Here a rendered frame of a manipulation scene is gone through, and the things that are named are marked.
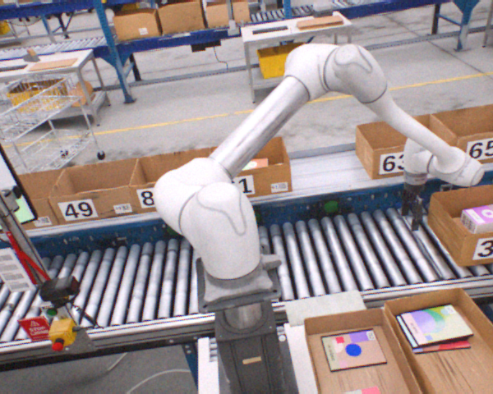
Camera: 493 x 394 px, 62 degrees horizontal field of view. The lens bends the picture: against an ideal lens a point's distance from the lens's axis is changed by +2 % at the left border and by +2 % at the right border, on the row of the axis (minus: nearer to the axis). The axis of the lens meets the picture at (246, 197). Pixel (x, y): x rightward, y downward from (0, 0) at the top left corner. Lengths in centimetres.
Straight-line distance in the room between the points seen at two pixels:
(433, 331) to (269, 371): 58
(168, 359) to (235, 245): 167
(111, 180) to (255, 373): 142
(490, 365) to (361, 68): 102
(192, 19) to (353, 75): 492
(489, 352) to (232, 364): 84
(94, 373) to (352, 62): 218
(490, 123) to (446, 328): 132
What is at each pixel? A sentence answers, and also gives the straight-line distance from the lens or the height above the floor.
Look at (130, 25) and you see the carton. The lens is 619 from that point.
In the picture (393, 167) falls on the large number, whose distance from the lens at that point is 211.
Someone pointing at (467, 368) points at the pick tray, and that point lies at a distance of 159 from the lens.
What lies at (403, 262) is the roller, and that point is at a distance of 188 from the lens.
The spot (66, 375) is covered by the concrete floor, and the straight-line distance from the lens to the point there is 278.
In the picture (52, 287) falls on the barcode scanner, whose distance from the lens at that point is 157.
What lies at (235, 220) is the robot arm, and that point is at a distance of 96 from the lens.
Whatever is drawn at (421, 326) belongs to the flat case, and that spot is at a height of 80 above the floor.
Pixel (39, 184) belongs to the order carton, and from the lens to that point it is 251.
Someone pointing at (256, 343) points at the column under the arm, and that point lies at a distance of 124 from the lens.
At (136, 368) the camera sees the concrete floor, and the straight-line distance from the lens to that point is 262.
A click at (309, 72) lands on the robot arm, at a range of 131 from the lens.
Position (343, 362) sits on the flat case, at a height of 77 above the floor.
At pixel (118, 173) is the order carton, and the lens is 234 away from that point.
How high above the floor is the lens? 205
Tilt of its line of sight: 35 degrees down
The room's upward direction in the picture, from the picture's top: 9 degrees counter-clockwise
